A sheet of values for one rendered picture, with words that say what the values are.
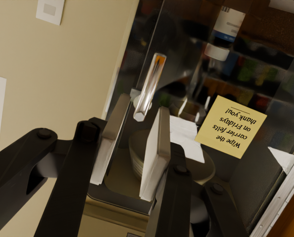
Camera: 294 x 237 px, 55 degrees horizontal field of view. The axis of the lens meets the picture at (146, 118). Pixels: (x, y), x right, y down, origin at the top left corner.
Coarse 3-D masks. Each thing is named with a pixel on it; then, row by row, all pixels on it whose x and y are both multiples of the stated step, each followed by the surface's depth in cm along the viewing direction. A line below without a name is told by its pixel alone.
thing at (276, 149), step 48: (144, 0) 35; (192, 0) 35; (240, 0) 34; (288, 0) 34; (144, 48) 37; (192, 48) 37; (240, 48) 37; (288, 48) 36; (192, 96) 39; (240, 96) 39; (288, 96) 38; (144, 144) 43; (192, 144) 42; (288, 144) 41; (96, 192) 47; (240, 192) 45
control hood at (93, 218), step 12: (84, 216) 47; (96, 216) 47; (108, 216) 48; (120, 216) 49; (84, 228) 46; (96, 228) 46; (108, 228) 47; (120, 228) 47; (132, 228) 48; (144, 228) 48
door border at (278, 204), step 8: (288, 176) 43; (288, 184) 44; (280, 192) 44; (288, 192) 44; (272, 200) 45; (280, 200) 45; (272, 208) 46; (280, 208) 45; (264, 216) 46; (272, 216) 46; (264, 224) 47; (256, 232) 48; (264, 232) 47
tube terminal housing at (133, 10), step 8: (136, 0) 36; (128, 24) 38; (128, 32) 38; (120, 48) 39; (120, 56) 39; (112, 80) 41; (104, 104) 42; (104, 112) 43; (88, 200) 49; (104, 208) 50; (112, 208) 49; (120, 208) 49; (136, 216) 50; (144, 216) 50
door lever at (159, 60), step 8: (160, 56) 33; (152, 64) 33; (160, 64) 33; (152, 72) 33; (160, 72) 33; (152, 80) 34; (144, 88) 34; (152, 88) 34; (136, 96) 40; (144, 96) 35; (152, 96) 35; (136, 104) 40; (144, 104) 35; (136, 112) 35; (144, 112) 35
